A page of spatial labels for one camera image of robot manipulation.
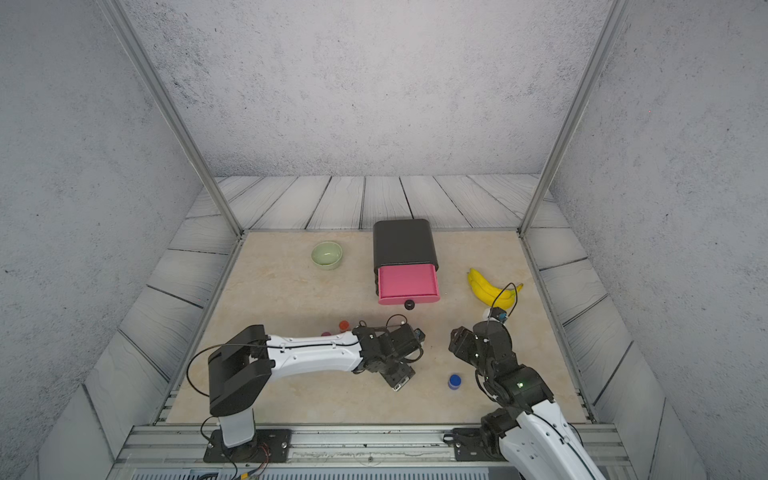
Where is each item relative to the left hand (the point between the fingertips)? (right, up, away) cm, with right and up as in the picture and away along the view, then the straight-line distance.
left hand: (406, 375), depth 81 cm
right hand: (+14, +12, -4) cm, 19 cm away
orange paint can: (-19, +11, +10) cm, 24 cm away
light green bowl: (-28, +32, +29) cm, 51 cm away
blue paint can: (+13, -2, 0) cm, 13 cm away
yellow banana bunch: (+31, +18, +14) cm, 39 cm away
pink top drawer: (+1, +24, +7) cm, 25 cm away
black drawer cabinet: (+1, +36, +13) cm, 39 cm away
